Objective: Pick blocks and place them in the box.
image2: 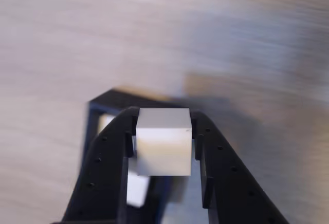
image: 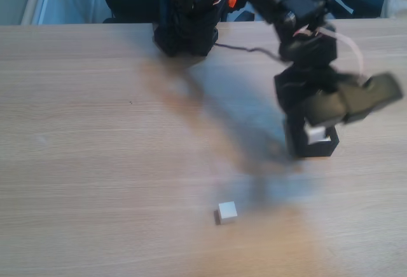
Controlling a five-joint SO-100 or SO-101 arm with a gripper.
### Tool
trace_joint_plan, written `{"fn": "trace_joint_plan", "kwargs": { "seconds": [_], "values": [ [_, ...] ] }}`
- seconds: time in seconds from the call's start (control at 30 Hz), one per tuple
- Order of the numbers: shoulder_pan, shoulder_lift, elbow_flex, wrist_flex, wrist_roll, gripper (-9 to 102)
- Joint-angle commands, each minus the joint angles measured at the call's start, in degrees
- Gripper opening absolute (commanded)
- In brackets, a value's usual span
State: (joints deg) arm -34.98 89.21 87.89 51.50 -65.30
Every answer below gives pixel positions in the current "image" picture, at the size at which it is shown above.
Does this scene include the white cube block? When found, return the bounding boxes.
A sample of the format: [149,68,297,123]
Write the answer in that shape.
[217,201,238,226]
[305,125,331,144]

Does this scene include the black open box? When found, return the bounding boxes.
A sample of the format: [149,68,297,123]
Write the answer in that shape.
[284,111,340,159]

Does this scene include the white and red servo cable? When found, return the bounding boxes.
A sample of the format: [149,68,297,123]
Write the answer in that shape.
[295,24,366,78]

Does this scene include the black camera cable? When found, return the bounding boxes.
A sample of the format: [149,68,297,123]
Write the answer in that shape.
[214,43,287,65]

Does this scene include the black oval camera box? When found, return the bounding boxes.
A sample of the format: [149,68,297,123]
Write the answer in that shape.
[304,72,404,126]

